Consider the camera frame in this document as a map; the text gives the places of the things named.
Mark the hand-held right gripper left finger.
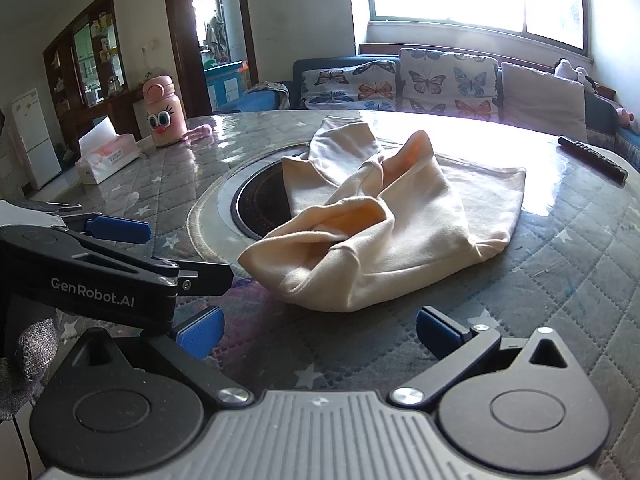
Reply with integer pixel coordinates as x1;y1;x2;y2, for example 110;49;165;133
65;305;253;409

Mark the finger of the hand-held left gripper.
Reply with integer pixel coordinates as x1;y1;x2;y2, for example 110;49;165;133
65;212;153;246
150;258;234;294

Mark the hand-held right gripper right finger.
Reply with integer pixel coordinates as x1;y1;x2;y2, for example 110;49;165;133
390;306;583;409

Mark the cream garment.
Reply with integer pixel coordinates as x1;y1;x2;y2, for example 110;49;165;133
237;116;527;313

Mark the person's left hand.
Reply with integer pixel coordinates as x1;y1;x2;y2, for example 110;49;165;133
0;317;60;421

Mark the white tissue pack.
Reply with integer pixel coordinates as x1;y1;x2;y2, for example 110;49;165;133
75;116;141;185

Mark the round black cooktop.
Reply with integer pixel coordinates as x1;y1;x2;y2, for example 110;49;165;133
231;147;316;241

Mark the pink cartoon face bottle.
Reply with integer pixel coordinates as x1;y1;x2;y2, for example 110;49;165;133
142;75;188;148

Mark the white refrigerator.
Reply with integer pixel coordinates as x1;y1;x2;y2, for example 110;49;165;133
11;87;63;191

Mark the dark wooden cabinet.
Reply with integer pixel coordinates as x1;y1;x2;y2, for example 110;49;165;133
42;0;146;146

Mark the blue cabinet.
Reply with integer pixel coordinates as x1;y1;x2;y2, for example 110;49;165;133
202;60;251;111

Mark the blue cloth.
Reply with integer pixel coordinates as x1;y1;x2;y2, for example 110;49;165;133
215;80;292;114

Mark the black remote control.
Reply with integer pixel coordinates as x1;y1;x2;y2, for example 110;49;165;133
557;135;629;186

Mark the wide butterfly print cushion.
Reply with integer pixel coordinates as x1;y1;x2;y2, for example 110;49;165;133
300;60;402;112

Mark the square butterfly print cushion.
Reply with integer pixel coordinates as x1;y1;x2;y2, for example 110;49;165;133
398;47;501;123

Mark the beige cushion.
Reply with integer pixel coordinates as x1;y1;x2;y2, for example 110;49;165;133
500;62;588;143

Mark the dark blue sofa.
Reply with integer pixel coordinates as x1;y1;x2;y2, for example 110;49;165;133
292;42;640;171

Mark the pink fuzzy strap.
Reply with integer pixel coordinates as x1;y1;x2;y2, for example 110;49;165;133
180;125;214;144

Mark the wooden door frame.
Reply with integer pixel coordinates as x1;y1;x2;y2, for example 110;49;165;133
162;0;259;117

